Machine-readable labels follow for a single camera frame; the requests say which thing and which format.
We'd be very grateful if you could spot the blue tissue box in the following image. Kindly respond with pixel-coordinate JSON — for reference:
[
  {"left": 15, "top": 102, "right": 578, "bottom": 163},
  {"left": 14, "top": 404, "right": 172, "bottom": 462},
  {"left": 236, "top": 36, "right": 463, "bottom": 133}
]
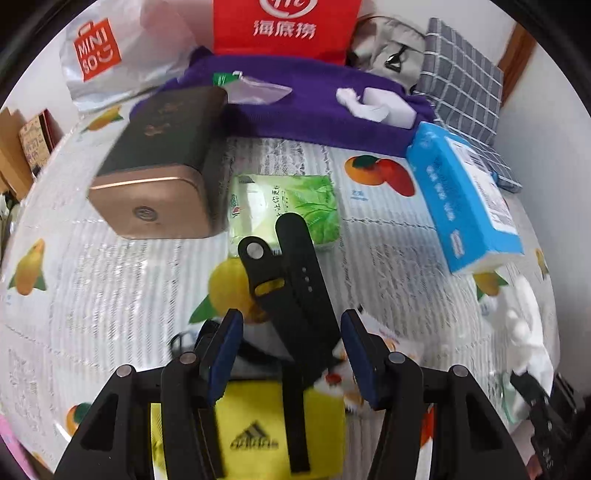
[{"left": 406, "top": 121, "right": 525, "bottom": 277}]

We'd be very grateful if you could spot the grey checked cloth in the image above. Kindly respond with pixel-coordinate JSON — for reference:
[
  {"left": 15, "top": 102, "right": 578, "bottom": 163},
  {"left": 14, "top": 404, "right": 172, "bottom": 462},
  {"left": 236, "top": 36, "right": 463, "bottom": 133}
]
[{"left": 413, "top": 17, "right": 525, "bottom": 195}]

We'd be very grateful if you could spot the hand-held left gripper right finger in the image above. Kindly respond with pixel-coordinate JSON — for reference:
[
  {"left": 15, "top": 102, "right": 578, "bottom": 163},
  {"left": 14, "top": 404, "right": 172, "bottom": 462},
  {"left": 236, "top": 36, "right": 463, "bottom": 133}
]
[{"left": 341, "top": 309, "right": 539, "bottom": 480}]

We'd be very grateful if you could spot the white sponge block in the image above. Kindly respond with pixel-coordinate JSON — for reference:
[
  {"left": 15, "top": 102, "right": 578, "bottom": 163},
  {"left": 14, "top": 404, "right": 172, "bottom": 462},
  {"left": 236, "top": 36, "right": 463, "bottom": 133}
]
[{"left": 355, "top": 88, "right": 419, "bottom": 130}]

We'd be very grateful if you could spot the yellow pouch with black straps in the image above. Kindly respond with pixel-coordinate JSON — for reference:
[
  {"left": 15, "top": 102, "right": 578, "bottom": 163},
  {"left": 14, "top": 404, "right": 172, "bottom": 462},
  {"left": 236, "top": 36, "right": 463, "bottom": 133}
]
[{"left": 150, "top": 213, "right": 347, "bottom": 480}]

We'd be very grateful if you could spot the clear plastic bag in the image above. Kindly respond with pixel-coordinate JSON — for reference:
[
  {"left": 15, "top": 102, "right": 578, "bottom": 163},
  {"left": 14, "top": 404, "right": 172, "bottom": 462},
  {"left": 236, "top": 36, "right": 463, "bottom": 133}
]
[{"left": 222, "top": 74, "right": 293, "bottom": 106}]

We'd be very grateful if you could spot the white plastic shopping bag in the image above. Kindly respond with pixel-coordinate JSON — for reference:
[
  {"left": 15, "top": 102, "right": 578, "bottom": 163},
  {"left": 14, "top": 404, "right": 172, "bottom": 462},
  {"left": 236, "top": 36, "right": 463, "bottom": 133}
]
[{"left": 59, "top": 0, "right": 218, "bottom": 112}]

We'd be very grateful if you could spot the white cotton glove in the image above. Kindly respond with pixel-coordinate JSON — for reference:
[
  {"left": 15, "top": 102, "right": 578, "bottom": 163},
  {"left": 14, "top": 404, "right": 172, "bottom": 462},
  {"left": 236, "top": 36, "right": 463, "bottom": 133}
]
[
  {"left": 335, "top": 87, "right": 389, "bottom": 123},
  {"left": 503, "top": 277, "right": 555, "bottom": 374}
]

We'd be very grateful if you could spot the red paper bag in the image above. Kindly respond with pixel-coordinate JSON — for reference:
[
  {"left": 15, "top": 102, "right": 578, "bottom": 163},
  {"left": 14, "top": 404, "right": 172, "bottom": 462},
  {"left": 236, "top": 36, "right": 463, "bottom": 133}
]
[{"left": 212, "top": 0, "right": 360, "bottom": 65}]

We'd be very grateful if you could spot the light green cloth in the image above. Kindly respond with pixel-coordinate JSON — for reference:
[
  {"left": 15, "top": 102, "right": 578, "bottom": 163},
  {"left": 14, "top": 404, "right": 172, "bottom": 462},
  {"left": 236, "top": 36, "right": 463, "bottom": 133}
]
[{"left": 501, "top": 369, "right": 536, "bottom": 423}]

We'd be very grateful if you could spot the purple towel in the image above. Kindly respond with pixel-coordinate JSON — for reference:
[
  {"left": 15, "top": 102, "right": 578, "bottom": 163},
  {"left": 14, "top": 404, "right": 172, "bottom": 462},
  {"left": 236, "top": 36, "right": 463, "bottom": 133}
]
[{"left": 130, "top": 55, "right": 437, "bottom": 155}]

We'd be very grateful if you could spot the patterned book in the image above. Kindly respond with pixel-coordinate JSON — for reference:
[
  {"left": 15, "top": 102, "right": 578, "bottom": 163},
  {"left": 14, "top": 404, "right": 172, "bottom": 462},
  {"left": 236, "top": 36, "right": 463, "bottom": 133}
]
[{"left": 18, "top": 108, "right": 65, "bottom": 176}]

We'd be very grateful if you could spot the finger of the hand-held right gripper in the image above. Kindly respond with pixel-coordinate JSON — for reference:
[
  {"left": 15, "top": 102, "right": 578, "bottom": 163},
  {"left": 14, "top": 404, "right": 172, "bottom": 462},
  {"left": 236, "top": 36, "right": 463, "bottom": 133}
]
[{"left": 510, "top": 369, "right": 550, "bottom": 414}]

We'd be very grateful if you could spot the dark box with gold end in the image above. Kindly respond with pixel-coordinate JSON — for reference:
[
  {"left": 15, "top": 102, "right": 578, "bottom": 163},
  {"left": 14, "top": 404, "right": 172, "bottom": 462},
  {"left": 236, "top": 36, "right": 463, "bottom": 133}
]
[{"left": 88, "top": 85, "right": 229, "bottom": 241}]

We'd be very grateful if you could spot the colourful star print blanket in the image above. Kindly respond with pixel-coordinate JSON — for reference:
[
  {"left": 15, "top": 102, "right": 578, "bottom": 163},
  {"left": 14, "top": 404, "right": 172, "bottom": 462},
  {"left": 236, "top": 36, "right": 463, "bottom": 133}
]
[{"left": 0, "top": 415, "right": 51, "bottom": 480}]

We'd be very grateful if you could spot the wooden bedside table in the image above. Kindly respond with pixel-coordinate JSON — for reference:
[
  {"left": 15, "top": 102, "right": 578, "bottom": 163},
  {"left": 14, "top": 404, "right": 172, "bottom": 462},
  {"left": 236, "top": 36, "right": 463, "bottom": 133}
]
[{"left": 0, "top": 108, "right": 33, "bottom": 204}]

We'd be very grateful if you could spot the grey backpack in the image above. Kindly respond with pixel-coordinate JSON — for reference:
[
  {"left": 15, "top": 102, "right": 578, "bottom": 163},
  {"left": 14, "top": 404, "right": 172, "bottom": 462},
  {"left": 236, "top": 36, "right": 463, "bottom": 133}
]
[{"left": 348, "top": 16, "right": 428, "bottom": 86}]

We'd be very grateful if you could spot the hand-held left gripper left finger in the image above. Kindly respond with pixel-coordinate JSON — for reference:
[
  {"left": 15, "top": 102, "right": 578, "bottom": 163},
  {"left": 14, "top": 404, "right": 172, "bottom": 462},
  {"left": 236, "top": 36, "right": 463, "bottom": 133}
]
[{"left": 53, "top": 308, "right": 245, "bottom": 480}]

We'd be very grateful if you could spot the brown wooden door frame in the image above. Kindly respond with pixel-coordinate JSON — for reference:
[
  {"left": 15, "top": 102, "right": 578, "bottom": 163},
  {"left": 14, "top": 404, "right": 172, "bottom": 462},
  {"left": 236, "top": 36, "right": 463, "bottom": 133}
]
[{"left": 501, "top": 23, "right": 539, "bottom": 104}]

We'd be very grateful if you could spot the light green tissue pack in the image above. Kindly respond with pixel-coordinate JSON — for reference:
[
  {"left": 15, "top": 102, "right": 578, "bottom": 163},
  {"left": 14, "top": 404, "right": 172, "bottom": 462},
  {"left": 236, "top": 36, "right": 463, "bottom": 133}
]
[{"left": 228, "top": 174, "right": 341, "bottom": 259}]

